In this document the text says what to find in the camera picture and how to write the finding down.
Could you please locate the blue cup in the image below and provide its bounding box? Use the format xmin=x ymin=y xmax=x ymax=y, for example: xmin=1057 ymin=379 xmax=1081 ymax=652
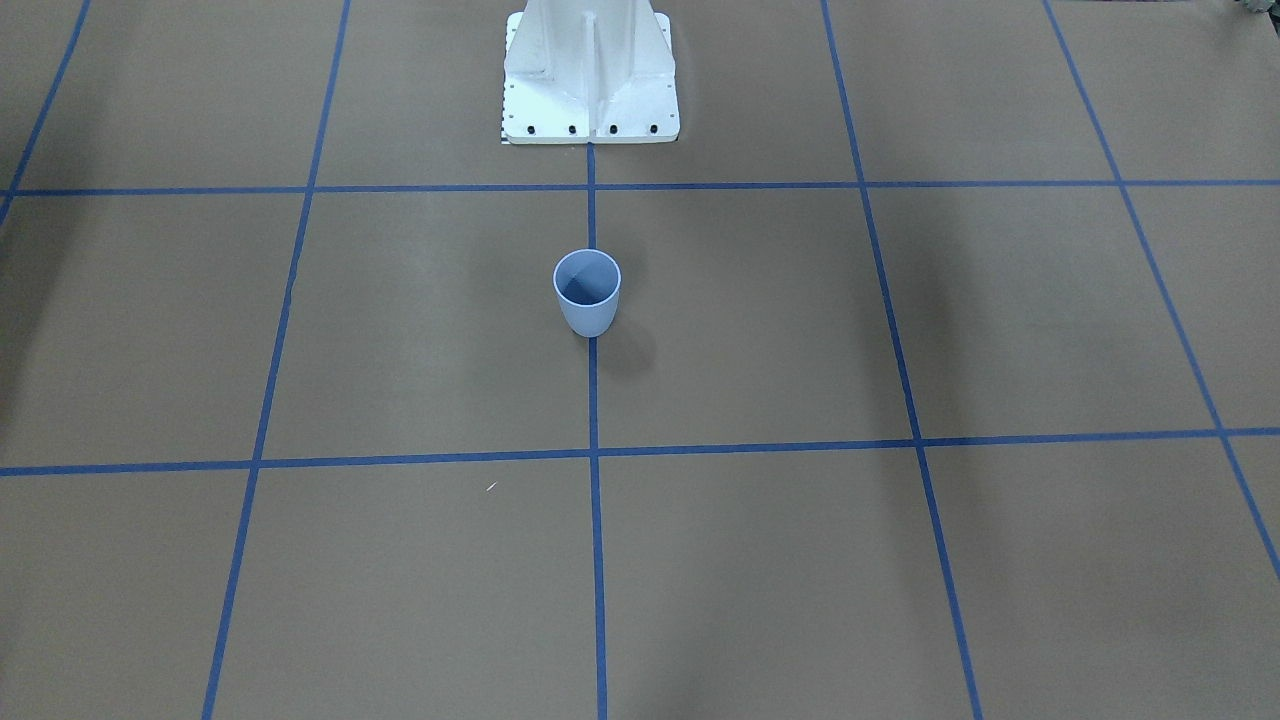
xmin=552 ymin=249 xmax=622 ymax=340

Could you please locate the brown paper table cover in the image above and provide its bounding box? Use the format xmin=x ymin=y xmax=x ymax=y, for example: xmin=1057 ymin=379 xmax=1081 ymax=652
xmin=3 ymin=1 xmax=1277 ymax=719

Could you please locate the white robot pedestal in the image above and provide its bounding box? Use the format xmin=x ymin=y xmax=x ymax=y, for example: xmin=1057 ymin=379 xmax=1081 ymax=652
xmin=500 ymin=1 xmax=681 ymax=145

